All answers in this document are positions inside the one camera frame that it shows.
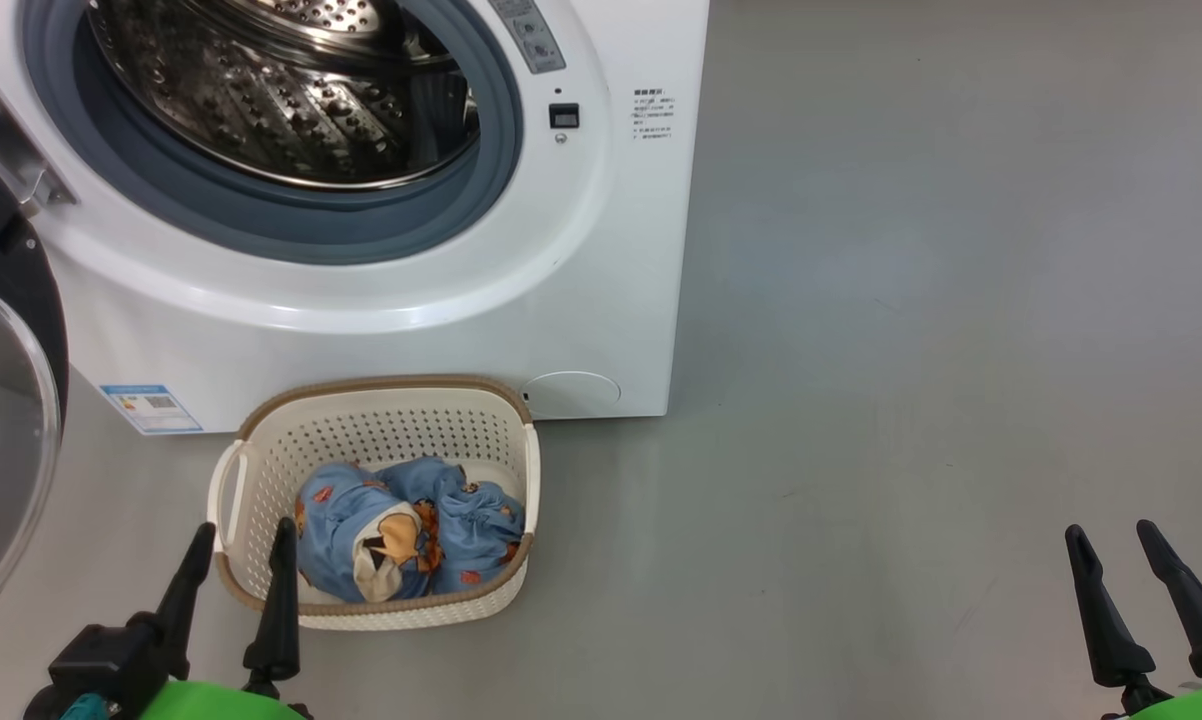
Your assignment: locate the white front-load washing machine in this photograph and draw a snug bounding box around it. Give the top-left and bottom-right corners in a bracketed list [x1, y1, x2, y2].
[0, 0, 710, 437]

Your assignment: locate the grey warning label strip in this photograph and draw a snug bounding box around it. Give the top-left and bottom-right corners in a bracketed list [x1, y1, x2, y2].
[488, 0, 568, 75]

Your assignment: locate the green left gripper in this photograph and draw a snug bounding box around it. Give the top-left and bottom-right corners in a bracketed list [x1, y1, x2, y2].
[141, 517, 314, 720]

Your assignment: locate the metal door hinge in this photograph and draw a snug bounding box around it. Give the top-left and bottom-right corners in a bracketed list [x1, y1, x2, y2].
[0, 60, 78, 217]

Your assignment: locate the black round glass washer door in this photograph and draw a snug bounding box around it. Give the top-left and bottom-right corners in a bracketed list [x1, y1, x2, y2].
[0, 140, 70, 641]

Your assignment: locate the perforated steel washer drum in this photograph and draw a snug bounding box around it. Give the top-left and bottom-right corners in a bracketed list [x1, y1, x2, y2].
[86, 0, 482, 192]

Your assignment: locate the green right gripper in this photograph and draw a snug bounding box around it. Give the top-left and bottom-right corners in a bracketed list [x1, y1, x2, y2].
[1065, 518, 1202, 720]

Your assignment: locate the blue energy label sticker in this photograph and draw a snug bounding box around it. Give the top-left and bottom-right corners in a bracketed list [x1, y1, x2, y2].
[100, 384, 205, 436]

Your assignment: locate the round white filter cover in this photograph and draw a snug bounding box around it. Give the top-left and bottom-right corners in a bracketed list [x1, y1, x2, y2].
[520, 371, 623, 415]

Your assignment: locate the cream perforated basket brown rim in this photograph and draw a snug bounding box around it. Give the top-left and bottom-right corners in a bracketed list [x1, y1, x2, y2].
[208, 375, 541, 632]

